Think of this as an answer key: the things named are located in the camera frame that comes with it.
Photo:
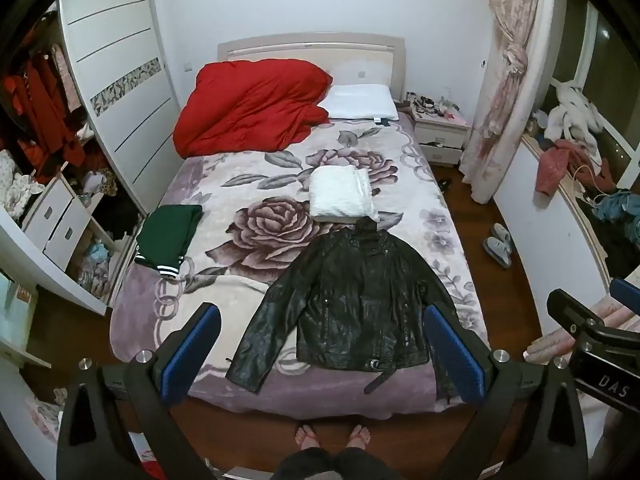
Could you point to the black leather jacket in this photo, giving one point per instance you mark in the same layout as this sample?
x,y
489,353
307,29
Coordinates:
x,y
350,300

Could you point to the person's left foot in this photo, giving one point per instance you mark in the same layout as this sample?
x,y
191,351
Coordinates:
x,y
307,437

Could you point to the person's foot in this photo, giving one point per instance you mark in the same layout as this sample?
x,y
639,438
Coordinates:
x,y
307,437
360,436

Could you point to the green jacket with striped cuffs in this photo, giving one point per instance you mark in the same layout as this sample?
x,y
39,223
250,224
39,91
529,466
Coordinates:
x,y
167,230

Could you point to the leopard print cloth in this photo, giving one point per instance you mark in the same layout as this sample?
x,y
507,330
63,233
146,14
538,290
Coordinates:
x,y
104,181

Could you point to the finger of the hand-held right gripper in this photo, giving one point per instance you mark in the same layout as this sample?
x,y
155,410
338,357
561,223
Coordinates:
x,y
572,312
627,294

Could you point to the white open wardrobe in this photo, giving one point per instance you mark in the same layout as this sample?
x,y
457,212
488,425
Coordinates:
x,y
50,280

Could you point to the red duvet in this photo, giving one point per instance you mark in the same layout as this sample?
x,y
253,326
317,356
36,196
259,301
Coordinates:
x,y
250,105

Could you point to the person's right foot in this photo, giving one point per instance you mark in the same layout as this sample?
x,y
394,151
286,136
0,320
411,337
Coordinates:
x,y
360,436

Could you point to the pink striped cloth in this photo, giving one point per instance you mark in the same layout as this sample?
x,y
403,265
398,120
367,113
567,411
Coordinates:
x,y
555,345

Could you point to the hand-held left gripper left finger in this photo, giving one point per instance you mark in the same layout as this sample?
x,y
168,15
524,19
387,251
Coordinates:
x,y
192,355

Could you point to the white clothes pile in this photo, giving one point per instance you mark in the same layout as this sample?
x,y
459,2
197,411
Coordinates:
x,y
575,112

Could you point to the window frame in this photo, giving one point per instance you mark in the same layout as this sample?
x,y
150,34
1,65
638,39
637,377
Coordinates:
x,y
590,45

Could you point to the floral plush blanket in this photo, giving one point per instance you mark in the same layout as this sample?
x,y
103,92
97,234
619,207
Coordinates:
x,y
240,220

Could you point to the pink floral curtain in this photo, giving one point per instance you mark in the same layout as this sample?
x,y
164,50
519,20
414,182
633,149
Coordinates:
x,y
505,85

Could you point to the small dark object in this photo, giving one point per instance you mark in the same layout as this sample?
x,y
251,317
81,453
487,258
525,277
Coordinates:
x,y
444,183

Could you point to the pink patterned cloth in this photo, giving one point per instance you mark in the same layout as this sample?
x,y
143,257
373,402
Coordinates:
x,y
46,412

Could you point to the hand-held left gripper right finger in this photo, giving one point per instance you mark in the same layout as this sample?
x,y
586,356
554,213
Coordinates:
x,y
455,355

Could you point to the cluster of small toiletries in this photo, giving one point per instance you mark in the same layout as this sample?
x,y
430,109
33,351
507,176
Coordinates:
x,y
430,104

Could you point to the pale teal cabinet panel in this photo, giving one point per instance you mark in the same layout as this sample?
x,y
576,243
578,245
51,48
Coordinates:
x,y
11,312

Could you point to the white nightstand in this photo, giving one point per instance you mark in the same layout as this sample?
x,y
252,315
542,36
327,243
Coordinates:
x,y
440,135

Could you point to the light blue clothes pile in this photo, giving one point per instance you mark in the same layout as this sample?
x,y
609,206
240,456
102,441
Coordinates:
x,y
95,260

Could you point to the pink red garment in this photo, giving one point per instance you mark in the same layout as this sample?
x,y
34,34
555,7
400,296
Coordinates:
x,y
552,165

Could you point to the pink hanging garment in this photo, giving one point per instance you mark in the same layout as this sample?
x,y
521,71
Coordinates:
x,y
62,72

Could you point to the white floral cloth pile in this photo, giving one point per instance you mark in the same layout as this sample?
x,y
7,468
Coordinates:
x,y
20,182

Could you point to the person's dark pants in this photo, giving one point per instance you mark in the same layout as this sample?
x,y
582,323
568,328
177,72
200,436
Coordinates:
x,y
325,465

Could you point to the folded white fluffy cloth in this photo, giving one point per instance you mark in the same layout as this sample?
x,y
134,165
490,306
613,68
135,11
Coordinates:
x,y
340,192

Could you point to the teal garment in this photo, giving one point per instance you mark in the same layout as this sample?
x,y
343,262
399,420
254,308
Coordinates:
x,y
612,206

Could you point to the grey slipper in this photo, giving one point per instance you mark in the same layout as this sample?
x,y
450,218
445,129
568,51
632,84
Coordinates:
x,y
497,252
501,234

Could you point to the white drawer unit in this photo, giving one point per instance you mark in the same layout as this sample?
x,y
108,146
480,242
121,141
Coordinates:
x,y
55,215

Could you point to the dark clothes pile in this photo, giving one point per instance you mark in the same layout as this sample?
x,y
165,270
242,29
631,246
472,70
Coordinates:
x,y
617,250

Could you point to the red hanging clothes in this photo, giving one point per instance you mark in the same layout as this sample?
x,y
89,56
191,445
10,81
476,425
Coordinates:
x,y
45,105

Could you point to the white bed headboard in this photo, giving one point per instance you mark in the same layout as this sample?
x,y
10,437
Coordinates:
x,y
300,52

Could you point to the white pillow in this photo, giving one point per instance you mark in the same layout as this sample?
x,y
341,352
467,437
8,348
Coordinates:
x,y
357,100

